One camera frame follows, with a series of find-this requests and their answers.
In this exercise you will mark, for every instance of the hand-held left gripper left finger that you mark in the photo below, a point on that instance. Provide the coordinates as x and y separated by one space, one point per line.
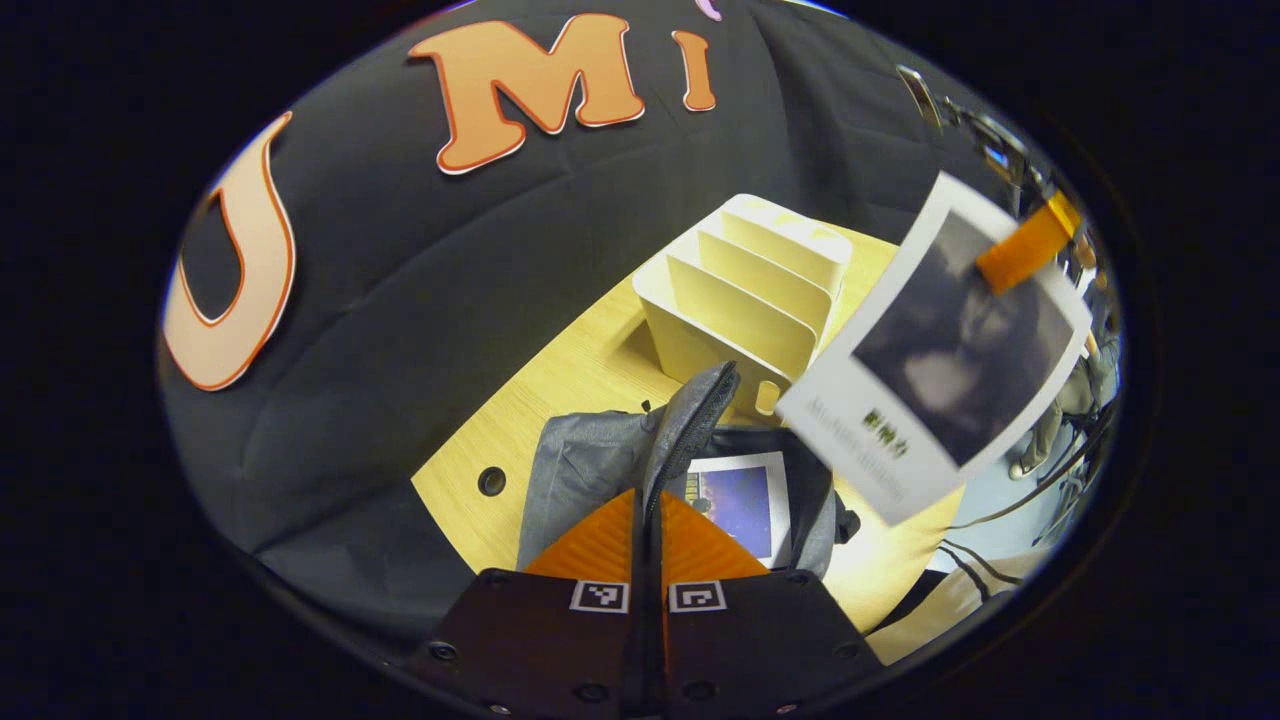
540 650

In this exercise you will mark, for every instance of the white bookshelf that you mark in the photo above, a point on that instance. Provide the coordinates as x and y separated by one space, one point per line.
740 310

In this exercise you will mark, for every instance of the blue cover book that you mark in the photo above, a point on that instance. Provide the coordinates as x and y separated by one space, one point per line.
745 505

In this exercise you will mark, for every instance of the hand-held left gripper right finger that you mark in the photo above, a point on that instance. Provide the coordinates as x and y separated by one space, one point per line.
760 650

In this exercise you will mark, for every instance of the black schoolbag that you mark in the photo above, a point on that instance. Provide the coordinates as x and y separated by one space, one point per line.
590 470

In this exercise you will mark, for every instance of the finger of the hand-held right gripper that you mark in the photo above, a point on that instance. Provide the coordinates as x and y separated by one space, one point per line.
1030 245

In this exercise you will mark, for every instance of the round black table grommet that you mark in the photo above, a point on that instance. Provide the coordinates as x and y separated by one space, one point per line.
491 481

